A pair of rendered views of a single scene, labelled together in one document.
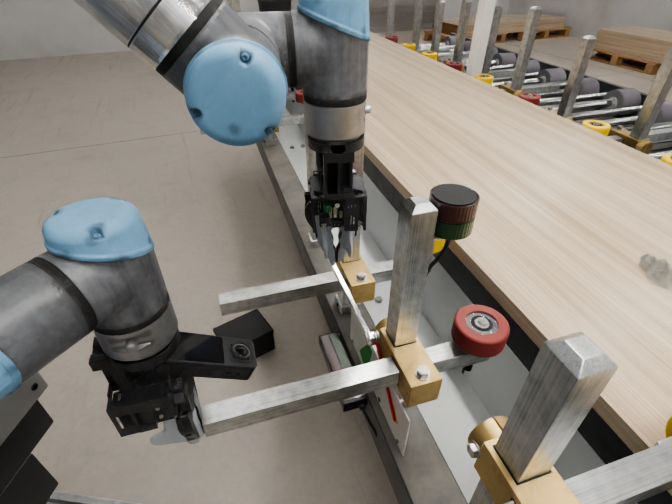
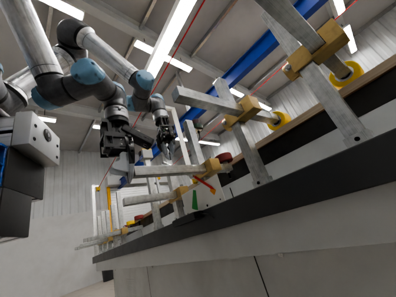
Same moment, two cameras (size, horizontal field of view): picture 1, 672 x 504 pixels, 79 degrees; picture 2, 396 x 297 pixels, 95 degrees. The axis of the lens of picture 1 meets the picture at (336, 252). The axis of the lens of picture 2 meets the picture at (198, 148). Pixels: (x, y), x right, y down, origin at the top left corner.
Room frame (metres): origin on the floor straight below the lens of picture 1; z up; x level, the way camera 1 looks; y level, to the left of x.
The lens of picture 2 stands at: (-0.25, 0.21, 0.64)
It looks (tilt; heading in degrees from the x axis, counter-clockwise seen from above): 23 degrees up; 335
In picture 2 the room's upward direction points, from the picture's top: 17 degrees counter-clockwise
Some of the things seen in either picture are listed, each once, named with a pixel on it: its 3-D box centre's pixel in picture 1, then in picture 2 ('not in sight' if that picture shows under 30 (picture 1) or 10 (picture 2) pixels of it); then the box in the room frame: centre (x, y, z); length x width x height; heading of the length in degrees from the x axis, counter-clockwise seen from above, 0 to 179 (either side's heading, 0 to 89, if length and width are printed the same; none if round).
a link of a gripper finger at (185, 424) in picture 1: (184, 414); (129, 151); (0.27, 0.18, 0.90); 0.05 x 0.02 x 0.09; 17
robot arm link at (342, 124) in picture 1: (337, 117); (161, 117); (0.50, 0.00, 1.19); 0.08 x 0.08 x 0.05
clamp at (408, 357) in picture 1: (406, 357); (205, 170); (0.41, -0.11, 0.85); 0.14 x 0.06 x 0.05; 17
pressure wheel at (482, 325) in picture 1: (474, 345); (225, 166); (0.42, -0.22, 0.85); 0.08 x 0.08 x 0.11
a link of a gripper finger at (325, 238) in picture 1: (326, 244); (165, 149); (0.49, 0.01, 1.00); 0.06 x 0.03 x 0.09; 4
